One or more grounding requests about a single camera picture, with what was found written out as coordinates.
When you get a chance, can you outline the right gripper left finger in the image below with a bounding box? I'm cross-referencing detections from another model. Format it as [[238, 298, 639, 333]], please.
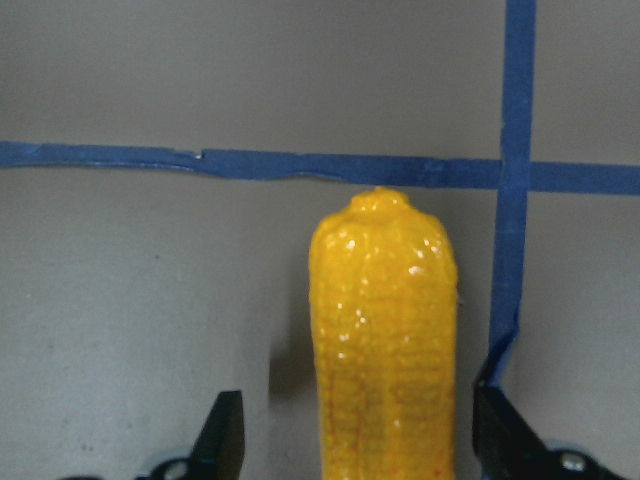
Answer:
[[190, 390, 245, 480]]

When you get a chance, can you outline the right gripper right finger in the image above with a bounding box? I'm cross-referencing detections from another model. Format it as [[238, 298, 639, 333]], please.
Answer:
[[472, 381, 550, 480]]

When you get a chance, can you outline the yellow corn cob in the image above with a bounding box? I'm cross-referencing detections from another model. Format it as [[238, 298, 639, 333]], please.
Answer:
[[309, 187, 458, 479]]

